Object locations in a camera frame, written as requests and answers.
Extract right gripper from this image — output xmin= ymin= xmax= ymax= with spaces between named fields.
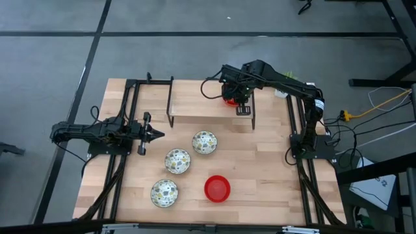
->
xmin=220 ymin=64 xmax=256 ymax=116

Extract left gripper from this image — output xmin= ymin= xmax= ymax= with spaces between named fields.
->
xmin=129 ymin=112 xmax=166 ymax=156

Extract red plastic mini bowl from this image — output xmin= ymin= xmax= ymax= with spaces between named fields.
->
xmin=203 ymin=175 xmax=231 ymax=203
xmin=222 ymin=96 xmax=241 ymax=108

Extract yellow patterned mini bowl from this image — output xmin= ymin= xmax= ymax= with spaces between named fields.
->
xmin=150 ymin=178 xmax=179 ymax=209
xmin=164 ymin=148 xmax=192 ymax=176
xmin=192 ymin=130 xmax=218 ymax=155

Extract wooden shelf with black legs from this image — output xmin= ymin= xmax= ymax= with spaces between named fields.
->
xmin=166 ymin=76 xmax=257 ymax=131

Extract green plant in white pot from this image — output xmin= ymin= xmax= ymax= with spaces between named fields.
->
xmin=274 ymin=70 xmax=299 ymax=99

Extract black floor stand legs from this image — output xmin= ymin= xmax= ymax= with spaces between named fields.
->
xmin=349 ymin=0 xmax=416 ymax=88

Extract white printed board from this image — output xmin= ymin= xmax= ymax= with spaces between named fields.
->
xmin=349 ymin=157 xmax=397 ymax=212

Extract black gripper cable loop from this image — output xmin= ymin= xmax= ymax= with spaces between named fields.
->
xmin=200 ymin=77 xmax=225 ymax=100

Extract black aluminium frame rail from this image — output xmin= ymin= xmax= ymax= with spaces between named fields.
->
xmin=285 ymin=94 xmax=347 ymax=227
xmin=96 ymin=71 xmax=175 ymax=222

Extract black floor cable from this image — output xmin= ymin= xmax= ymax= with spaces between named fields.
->
xmin=53 ymin=142 xmax=89 ymax=178
xmin=320 ymin=117 xmax=416 ymax=138

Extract black front frame bar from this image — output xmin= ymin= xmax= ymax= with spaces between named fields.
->
xmin=0 ymin=219 xmax=416 ymax=234

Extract silver corner bracket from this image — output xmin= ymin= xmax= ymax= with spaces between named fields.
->
xmin=101 ymin=223 xmax=131 ymax=232
xmin=281 ymin=226 xmax=321 ymax=234

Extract yellow power cable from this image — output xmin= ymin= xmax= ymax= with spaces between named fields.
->
xmin=339 ymin=89 xmax=412 ymax=122

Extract white cable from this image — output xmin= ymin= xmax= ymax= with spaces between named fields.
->
xmin=354 ymin=122 xmax=416 ymax=149
xmin=367 ymin=86 xmax=411 ymax=113

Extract black side frame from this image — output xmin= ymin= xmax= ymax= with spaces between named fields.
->
xmin=336 ymin=158 xmax=416 ymax=234

